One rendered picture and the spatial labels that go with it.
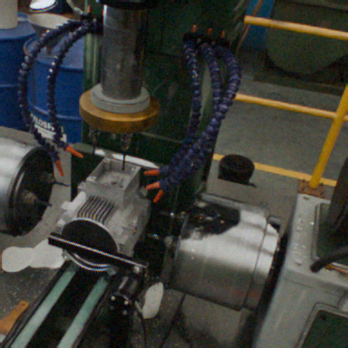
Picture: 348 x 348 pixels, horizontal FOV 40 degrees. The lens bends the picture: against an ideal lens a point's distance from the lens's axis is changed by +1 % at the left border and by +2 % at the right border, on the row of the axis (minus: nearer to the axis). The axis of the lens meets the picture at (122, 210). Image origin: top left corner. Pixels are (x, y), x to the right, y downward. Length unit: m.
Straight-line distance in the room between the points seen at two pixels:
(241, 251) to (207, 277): 0.09
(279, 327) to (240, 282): 0.13
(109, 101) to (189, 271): 0.41
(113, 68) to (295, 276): 0.55
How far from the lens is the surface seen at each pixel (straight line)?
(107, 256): 1.10
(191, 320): 1.30
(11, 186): 1.17
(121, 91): 1.02
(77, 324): 1.10
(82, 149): 1.26
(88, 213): 1.09
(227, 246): 1.03
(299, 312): 1.06
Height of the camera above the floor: 1.77
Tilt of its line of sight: 37 degrees down
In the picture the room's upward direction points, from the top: 6 degrees clockwise
